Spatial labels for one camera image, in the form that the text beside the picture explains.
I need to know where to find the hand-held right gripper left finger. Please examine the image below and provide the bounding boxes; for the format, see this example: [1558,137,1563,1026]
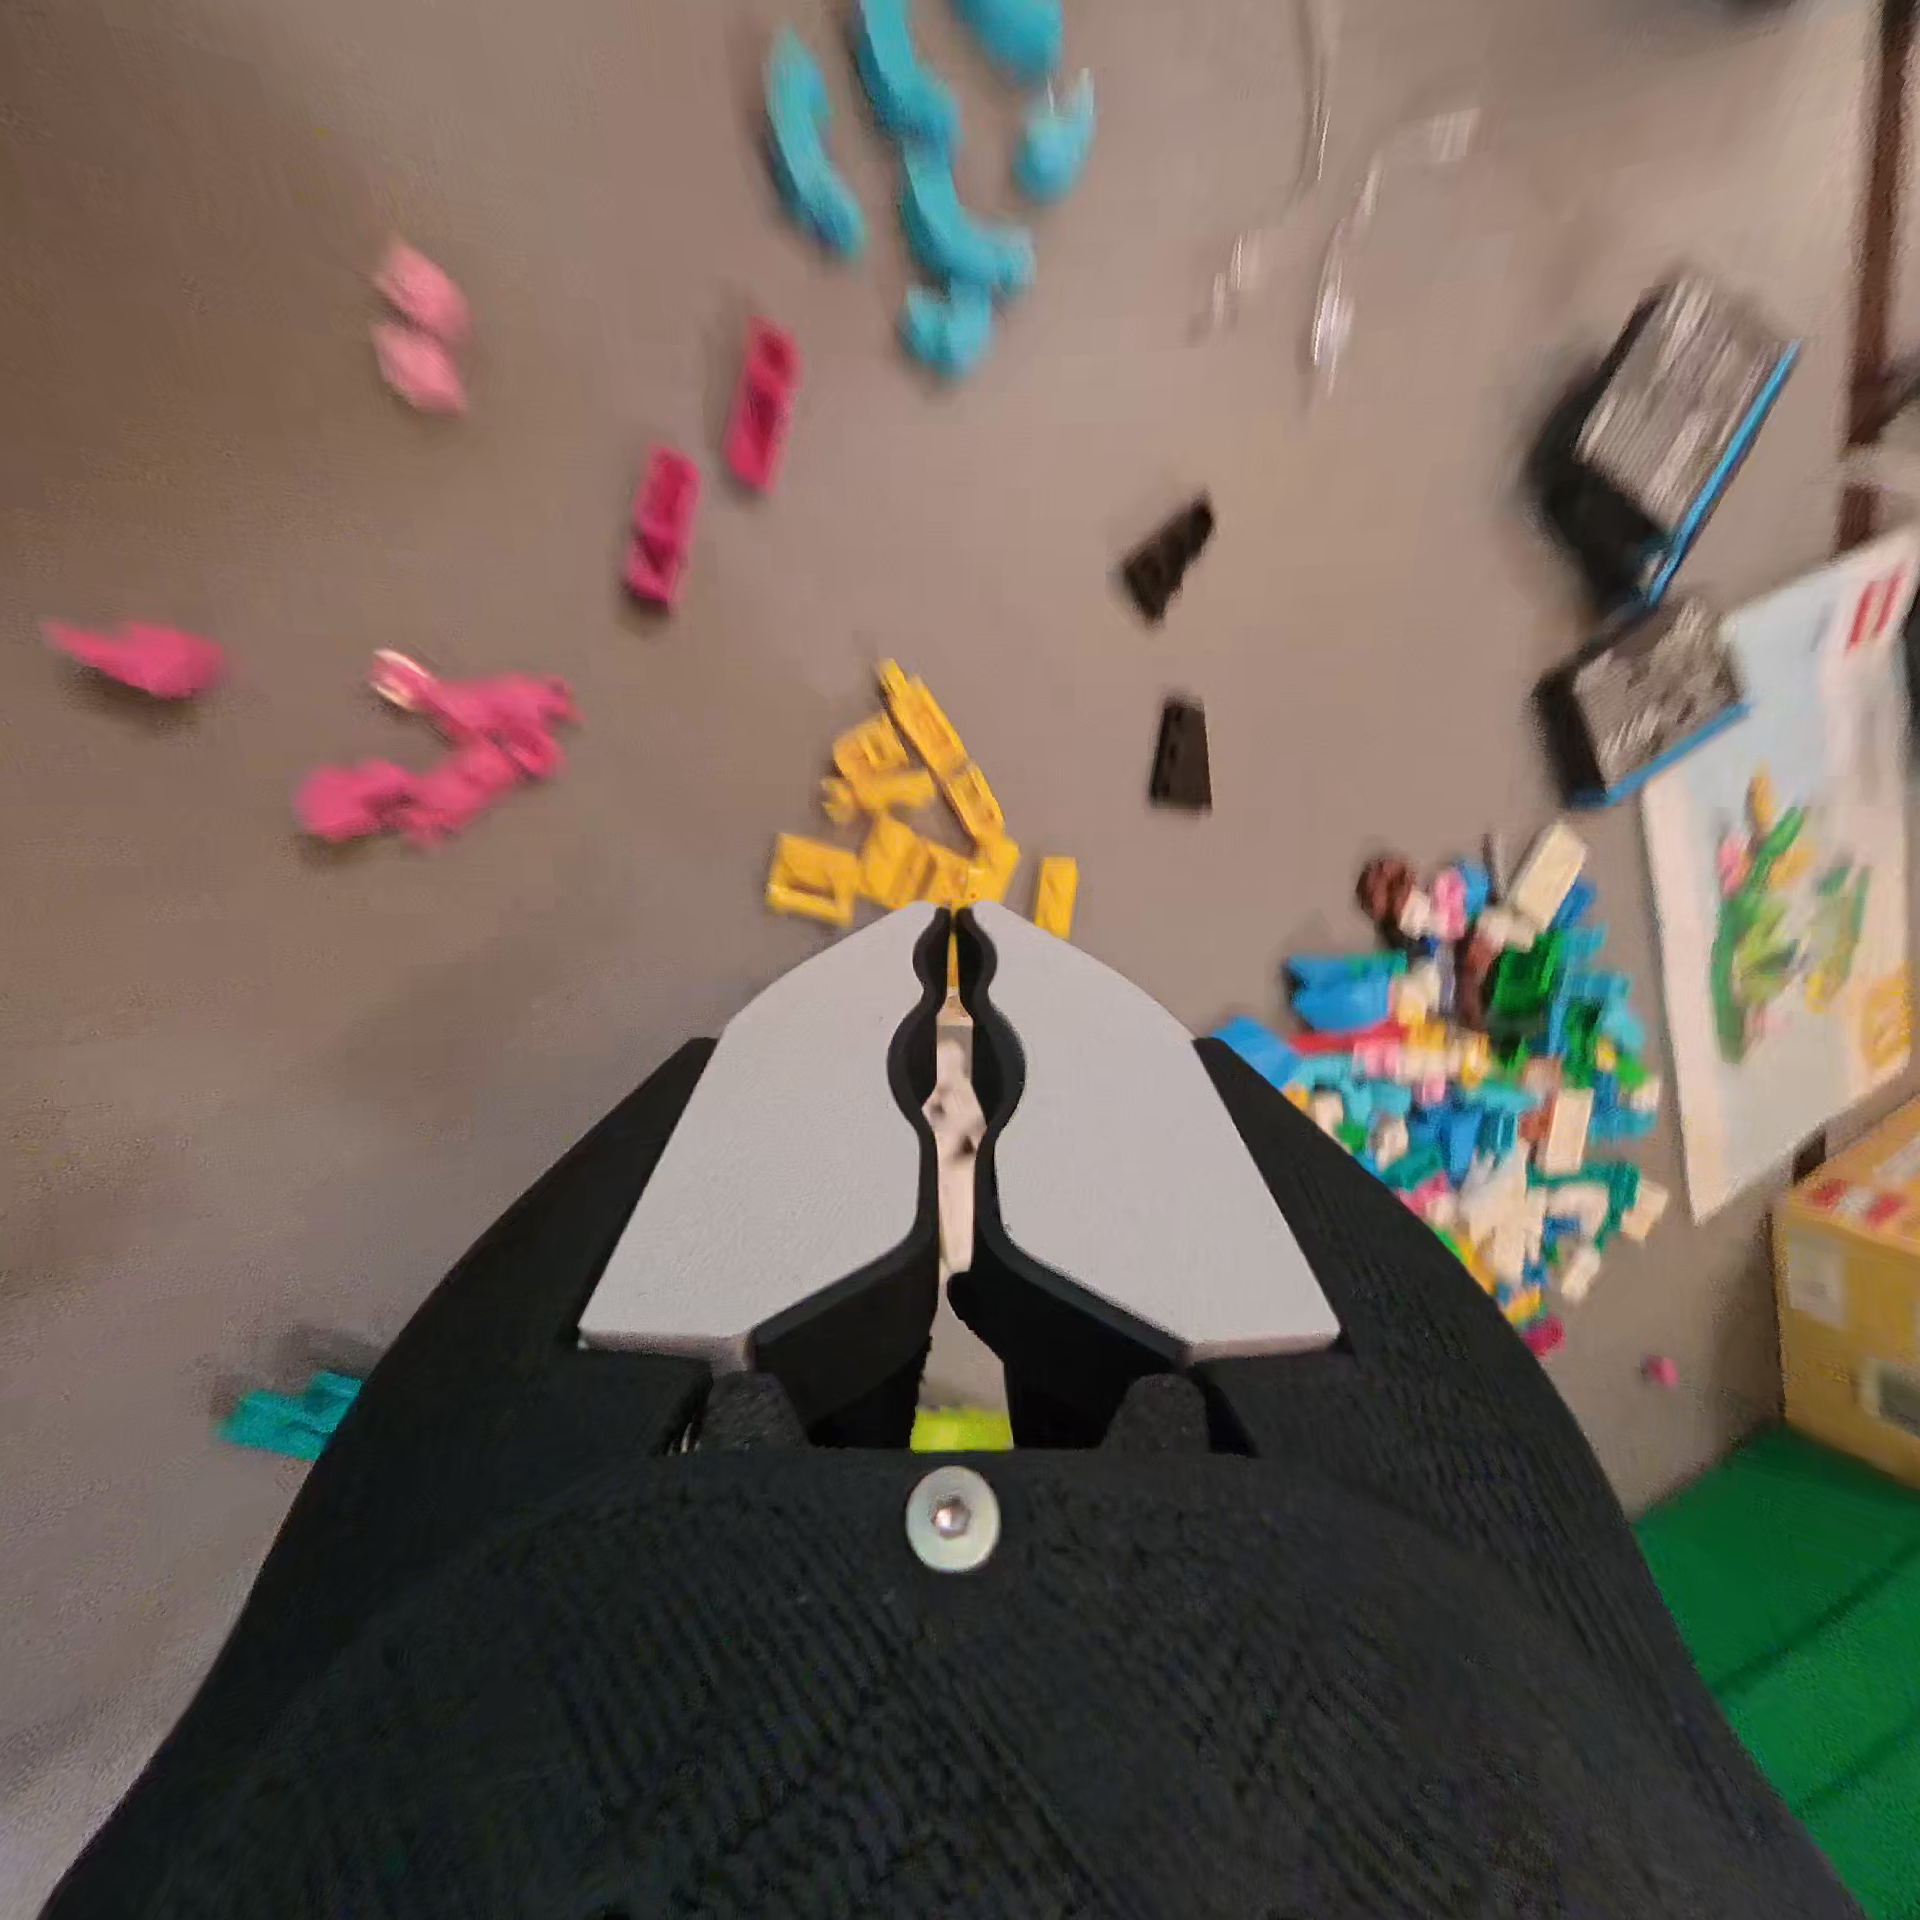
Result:
[577,900,965,1449]

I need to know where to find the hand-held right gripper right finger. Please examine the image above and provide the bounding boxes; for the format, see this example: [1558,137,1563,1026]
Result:
[943,897,1342,1452]

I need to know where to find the pile of yellow lego pieces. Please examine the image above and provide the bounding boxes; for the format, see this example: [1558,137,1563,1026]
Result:
[761,655,1080,940]

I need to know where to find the clear lego stem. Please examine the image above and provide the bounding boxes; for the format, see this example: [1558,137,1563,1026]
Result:
[1191,0,1346,348]
[1303,103,1486,411]

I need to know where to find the pile of mixed lego pieces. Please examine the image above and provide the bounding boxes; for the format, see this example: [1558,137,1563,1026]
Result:
[1211,824,1669,1357]

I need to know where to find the bright pink lego cluster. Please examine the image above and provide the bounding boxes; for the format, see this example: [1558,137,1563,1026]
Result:
[290,648,583,853]

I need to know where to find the teal lego plate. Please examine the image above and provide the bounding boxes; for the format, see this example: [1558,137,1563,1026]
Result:
[217,1367,365,1463]

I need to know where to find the lego instruction booklet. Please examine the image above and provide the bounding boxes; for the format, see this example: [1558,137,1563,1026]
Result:
[1641,527,1920,1228]

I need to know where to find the yellow lego box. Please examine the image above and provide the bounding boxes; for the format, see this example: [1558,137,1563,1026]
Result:
[1773,1102,1920,1490]

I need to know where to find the bright pink lego piece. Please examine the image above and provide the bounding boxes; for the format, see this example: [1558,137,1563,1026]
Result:
[42,617,229,701]

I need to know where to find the light pink lego pieces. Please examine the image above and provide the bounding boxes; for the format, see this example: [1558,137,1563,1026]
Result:
[365,238,475,419]

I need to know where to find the cluster of teal curved bricks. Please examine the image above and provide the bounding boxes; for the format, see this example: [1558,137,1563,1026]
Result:
[761,0,1096,374]

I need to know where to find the black camera battery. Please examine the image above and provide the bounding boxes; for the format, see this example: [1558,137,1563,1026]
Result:
[1535,598,1754,813]
[1530,275,1806,604]

